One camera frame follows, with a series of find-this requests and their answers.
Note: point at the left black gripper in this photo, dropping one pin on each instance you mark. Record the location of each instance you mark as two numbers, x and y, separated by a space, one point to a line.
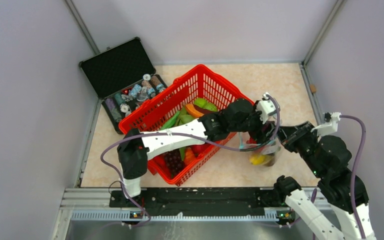
259 136

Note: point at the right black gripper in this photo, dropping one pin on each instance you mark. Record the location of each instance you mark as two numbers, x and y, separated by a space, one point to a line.
289 134

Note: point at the clear zip top bag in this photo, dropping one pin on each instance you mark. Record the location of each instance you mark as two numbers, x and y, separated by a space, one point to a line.
273 147

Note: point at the red plastic shopping basket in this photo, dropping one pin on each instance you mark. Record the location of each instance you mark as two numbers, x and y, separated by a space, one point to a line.
199 82

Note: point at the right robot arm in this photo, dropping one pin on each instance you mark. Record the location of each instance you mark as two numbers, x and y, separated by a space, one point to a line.
327 157

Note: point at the light green lettuce head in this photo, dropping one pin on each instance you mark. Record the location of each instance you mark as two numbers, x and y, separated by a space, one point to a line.
204 104

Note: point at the small orange pumpkin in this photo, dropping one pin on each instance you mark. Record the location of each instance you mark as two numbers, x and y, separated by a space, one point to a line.
189 156

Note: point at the red chili pepper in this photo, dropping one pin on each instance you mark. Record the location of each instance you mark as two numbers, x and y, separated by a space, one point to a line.
159 160

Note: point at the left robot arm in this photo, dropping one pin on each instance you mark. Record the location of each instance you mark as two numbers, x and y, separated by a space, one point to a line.
137 148

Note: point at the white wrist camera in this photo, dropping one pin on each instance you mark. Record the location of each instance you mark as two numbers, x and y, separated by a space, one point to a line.
330 125
268 108

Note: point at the green pepper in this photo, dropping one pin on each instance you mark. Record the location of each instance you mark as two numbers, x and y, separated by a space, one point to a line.
170 122

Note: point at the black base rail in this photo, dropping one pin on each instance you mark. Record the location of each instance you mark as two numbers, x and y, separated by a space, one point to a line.
208 201

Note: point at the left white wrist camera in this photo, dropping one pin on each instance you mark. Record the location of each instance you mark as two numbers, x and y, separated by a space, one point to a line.
268 108

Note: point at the green leafy vegetable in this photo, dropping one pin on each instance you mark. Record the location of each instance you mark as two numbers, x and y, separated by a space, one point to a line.
183 118

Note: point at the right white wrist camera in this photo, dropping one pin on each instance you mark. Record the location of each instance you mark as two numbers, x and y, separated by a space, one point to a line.
330 125

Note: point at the black poker chip case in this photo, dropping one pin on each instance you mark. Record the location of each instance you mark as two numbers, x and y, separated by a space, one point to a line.
123 78

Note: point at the dark purple grape bunch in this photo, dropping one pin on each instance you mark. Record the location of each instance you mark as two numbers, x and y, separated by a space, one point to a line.
173 161

